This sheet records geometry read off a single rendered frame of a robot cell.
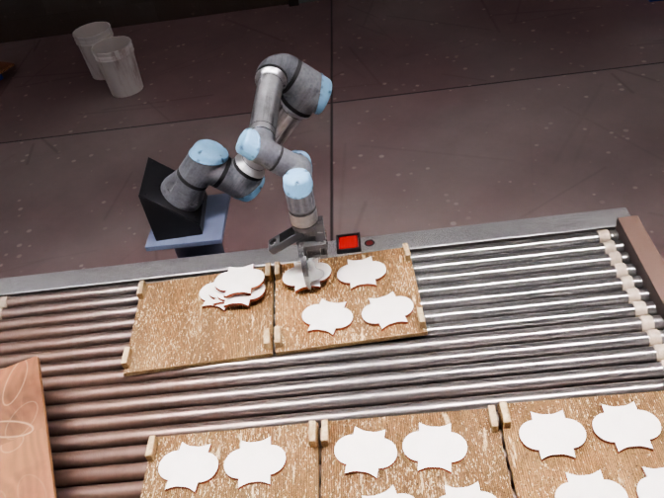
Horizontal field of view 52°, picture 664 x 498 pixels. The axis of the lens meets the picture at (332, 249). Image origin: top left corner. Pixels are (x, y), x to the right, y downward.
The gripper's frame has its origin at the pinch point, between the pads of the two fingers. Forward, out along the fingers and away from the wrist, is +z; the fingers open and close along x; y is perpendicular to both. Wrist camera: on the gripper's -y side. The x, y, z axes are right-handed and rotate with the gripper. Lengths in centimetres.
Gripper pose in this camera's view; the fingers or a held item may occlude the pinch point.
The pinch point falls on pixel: (306, 275)
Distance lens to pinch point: 200.2
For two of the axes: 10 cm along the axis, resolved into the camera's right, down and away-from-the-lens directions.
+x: -0.6, -6.5, 7.5
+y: 9.9, -1.3, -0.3
